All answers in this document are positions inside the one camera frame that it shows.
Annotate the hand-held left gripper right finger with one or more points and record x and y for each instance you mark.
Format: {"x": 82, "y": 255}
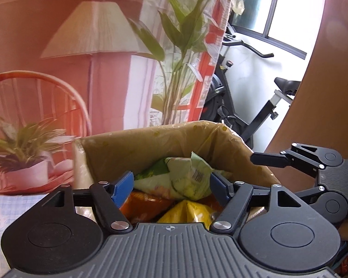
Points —
{"x": 217, "y": 184}

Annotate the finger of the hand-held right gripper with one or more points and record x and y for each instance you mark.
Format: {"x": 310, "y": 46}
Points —
{"x": 310, "y": 194}
{"x": 269, "y": 159}

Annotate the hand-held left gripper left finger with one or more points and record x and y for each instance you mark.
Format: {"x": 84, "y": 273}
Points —
{"x": 123, "y": 186}

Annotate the orange snack packet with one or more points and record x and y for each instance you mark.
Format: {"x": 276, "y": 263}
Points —
{"x": 142, "y": 207}

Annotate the taped cardboard box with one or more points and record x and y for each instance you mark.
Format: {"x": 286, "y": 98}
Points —
{"x": 119, "y": 150}

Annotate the green white snack packet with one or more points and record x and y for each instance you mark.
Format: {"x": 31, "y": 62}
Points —
{"x": 179, "y": 179}

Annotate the yellow snack packet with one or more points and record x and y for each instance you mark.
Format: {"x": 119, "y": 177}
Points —
{"x": 188, "y": 211}

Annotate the brown wooden panel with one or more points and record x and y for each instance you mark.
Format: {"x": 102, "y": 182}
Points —
{"x": 322, "y": 92}

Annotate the black exercise bike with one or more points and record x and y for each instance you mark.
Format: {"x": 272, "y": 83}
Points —
{"x": 217, "y": 89}

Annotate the printed room backdrop cloth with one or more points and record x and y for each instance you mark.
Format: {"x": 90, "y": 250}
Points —
{"x": 75, "y": 92}

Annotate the checked tablecloth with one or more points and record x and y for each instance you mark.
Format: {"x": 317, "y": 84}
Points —
{"x": 5, "y": 208}

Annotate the dark framed window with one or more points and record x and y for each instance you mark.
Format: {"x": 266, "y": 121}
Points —
{"x": 255, "y": 5}

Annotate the beige crumpled cloth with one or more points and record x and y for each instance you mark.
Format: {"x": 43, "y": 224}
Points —
{"x": 237, "y": 4}

